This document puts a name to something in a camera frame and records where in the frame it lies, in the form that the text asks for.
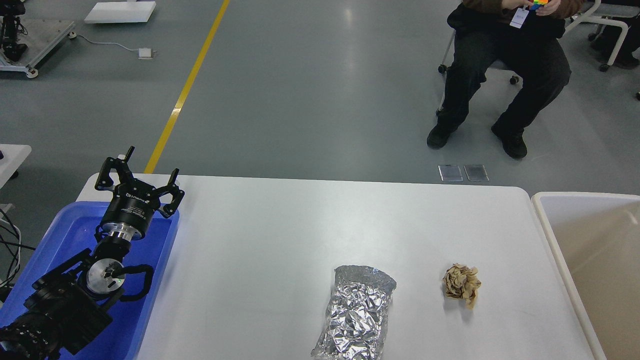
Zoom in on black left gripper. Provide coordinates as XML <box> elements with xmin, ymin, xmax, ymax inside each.
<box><xmin>95</xmin><ymin>146</ymin><xmax>186</xmax><ymax>241</ymax></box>

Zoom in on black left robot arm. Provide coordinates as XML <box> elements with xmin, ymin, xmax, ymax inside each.
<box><xmin>1</xmin><ymin>146</ymin><xmax>185</xmax><ymax>360</ymax></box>

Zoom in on metal cart with robot base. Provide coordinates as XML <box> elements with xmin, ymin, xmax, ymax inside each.
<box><xmin>0</xmin><ymin>0</ymin><xmax>77</xmax><ymax>79</ymax></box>

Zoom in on blue plastic tray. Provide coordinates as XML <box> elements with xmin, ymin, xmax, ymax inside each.
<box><xmin>0</xmin><ymin>202</ymin><xmax>180</xmax><ymax>360</ymax></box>

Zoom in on white side table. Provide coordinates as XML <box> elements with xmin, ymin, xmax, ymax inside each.
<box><xmin>0</xmin><ymin>143</ymin><xmax>32</xmax><ymax>188</ymax></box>

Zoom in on white foam board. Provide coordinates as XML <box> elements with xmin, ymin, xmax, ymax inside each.
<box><xmin>84</xmin><ymin>0</ymin><xmax>157</xmax><ymax>24</ymax></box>

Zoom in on silver foil bag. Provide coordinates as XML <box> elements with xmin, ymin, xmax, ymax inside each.
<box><xmin>310</xmin><ymin>265</ymin><xmax>397</xmax><ymax>360</ymax></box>

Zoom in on left metal floor plate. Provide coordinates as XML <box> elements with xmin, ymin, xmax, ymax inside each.
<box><xmin>438</xmin><ymin>164</ymin><xmax>464</xmax><ymax>183</ymax></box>

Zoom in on metal floor plate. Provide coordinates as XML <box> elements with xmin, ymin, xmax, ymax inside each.
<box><xmin>464</xmin><ymin>164</ymin><xmax>490</xmax><ymax>182</ymax></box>
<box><xmin>438</xmin><ymin>164</ymin><xmax>464</xmax><ymax>183</ymax></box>

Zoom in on crumpled brown paper ball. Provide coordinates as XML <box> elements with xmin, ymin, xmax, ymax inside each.
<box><xmin>442</xmin><ymin>263</ymin><xmax>482</xmax><ymax>310</ymax></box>

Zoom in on right metal floor plate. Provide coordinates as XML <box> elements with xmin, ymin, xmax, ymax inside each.
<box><xmin>464</xmin><ymin>164</ymin><xmax>490</xmax><ymax>182</ymax></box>

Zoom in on seated person in dark clothes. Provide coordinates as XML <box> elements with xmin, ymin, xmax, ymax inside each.
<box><xmin>426</xmin><ymin>0</ymin><xmax>584</xmax><ymax>160</ymax></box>

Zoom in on colourful puzzle cube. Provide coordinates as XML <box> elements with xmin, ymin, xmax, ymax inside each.
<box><xmin>528</xmin><ymin>0</ymin><xmax>549</xmax><ymax>11</ymax></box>

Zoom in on white plastic bin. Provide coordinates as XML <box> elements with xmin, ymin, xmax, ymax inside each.
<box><xmin>531</xmin><ymin>192</ymin><xmax>640</xmax><ymax>360</ymax></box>

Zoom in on white office chair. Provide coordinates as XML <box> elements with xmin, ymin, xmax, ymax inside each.
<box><xmin>566</xmin><ymin>0</ymin><xmax>639</xmax><ymax>72</ymax></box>

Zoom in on white power adapter with cable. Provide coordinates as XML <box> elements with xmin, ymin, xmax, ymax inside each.
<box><xmin>77</xmin><ymin>33</ymin><xmax>157</xmax><ymax>60</ymax></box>

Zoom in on black cables at left edge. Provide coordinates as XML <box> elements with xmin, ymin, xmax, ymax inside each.
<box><xmin>0</xmin><ymin>208</ymin><xmax>37</xmax><ymax>291</ymax></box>

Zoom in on blue lanyard with badge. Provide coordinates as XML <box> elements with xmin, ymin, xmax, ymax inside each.
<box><xmin>510</xmin><ymin>7</ymin><xmax>531</xmax><ymax>30</ymax></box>

